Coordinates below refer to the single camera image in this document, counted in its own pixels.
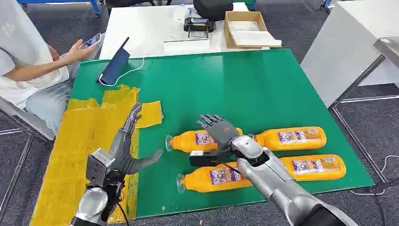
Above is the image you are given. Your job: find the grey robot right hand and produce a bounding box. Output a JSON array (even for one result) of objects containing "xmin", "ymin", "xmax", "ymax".
[{"xmin": 196, "ymin": 114, "xmax": 240, "ymax": 157}]

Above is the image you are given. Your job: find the person's left hand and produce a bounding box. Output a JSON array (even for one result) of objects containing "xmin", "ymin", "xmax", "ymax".
[{"xmin": 48, "ymin": 44, "xmax": 62, "ymax": 62}]

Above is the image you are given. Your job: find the person's right hand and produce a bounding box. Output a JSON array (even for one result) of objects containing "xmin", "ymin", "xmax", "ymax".
[{"xmin": 64, "ymin": 39, "xmax": 97, "ymax": 65}]

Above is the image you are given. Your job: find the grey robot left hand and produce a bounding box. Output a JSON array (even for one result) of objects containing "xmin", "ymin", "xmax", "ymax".
[{"xmin": 107, "ymin": 102, "xmax": 164, "ymax": 180}]

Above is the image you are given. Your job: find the smartphone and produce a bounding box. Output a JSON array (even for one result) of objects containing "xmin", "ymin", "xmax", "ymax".
[{"xmin": 79, "ymin": 32, "xmax": 103, "ymax": 50}]

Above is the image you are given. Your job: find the orange drink bottle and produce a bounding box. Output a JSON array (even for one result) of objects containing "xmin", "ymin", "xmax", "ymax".
[
  {"xmin": 165, "ymin": 128, "xmax": 244, "ymax": 153},
  {"xmin": 278, "ymin": 154, "xmax": 347, "ymax": 182},
  {"xmin": 176, "ymin": 162, "xmax": 254, "ymax": 194},
  {"xmin": 253, "ymin": 126, "xmax": 327, "ymax": 152}
]

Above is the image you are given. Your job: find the person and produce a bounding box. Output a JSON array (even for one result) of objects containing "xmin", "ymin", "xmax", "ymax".
[{"xmin": 0, "ymin": 0, "xmax": 107, "ymax": 135}]

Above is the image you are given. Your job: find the dark blue tablet case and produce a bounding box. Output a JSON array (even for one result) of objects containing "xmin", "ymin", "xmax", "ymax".
[{"xmin": 96, "ymin": 37, "xmax": 131, "ymax": 85}]

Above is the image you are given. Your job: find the green table mat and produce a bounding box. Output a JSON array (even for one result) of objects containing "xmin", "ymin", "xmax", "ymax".
[{"xmin": 69, "ymin": 48, "xmax": 375, "ymax": 219}]

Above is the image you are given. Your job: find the white seat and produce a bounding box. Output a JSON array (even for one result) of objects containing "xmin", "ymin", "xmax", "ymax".
[{"xmin": 0, "ymin": 96, "xmax": 56, "ymax": 141}]

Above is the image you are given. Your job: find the white table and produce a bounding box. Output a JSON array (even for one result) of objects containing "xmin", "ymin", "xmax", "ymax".
[{"xmin": 99, "ymin": 2, "xmax": 270, "ymax": 60}]

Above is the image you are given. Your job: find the white folded sheet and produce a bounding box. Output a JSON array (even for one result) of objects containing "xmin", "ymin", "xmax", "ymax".
[{"xmin": 231, "ymin": 30, "xmax": 282, "ymax": 48}]

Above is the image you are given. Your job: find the cardboard box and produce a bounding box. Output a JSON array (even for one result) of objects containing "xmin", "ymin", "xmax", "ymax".
[{"xmin": 223, "ymin": 11, "xmax": 282, "ymax": 49}]

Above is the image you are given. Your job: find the white foam pad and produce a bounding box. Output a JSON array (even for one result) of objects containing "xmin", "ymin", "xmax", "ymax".
[{"xmin": 230, "ymin": 20, "xmax": 260, "ymax": 32}]

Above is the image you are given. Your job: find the black handheld controller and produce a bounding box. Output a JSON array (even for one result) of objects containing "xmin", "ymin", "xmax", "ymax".
[{"xmin": 183, "ymin": 17, "xmax": 215, "ymax": 39}]

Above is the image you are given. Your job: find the clear plastic bag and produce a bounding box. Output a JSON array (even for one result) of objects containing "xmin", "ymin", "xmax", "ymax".
[{"xmin": 173, "ymin": 4, "xmax": 193, "ymax": 24}]

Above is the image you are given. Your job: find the black bag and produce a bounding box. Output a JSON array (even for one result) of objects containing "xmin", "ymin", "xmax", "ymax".
[{"xmin": 192, "ymin": 0, "xmax": 234, "ymax": 21}]

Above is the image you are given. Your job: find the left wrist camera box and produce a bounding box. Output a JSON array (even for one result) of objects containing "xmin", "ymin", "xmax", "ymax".
[{"xmin": 86, "ymin": 148, "xmax": 116, "ymax": 188}]

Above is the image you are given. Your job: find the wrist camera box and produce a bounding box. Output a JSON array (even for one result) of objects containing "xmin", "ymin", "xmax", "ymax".
[
  {"xmin": 86, "ymin": 148, "xmax": 116, "ymax": 188},
  {"xmin": 189, "ymin": 150, "xmax": 233, "ymax": 168}
]

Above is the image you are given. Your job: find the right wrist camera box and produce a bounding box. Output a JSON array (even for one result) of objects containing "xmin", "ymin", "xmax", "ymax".
[{"xmin": 189, "ymin": 150, "xmax": 233, "ymax": 168}]

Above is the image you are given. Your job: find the blue metal frame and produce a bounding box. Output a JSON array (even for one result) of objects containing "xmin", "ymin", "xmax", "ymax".
[{"xmin": 17, "ymin": 0, "xmax": 102, "ymax": 17}]

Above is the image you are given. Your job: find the white charging cable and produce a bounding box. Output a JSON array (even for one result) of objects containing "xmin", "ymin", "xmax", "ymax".
[{"xmin": 98, "ymin": 57, "xmax": 145, "ymax": 87}]

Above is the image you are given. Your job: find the steel floor frame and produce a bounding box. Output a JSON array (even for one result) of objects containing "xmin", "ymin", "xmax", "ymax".
[{"xmin": 0, "ymin": 111, "xmax": 35, "ymax": 219}]

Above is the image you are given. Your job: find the white floor cable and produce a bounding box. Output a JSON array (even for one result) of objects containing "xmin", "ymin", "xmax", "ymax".
[{"xmin": 349, "ymin": 154, "xmax": 399, "ymax": 196}]

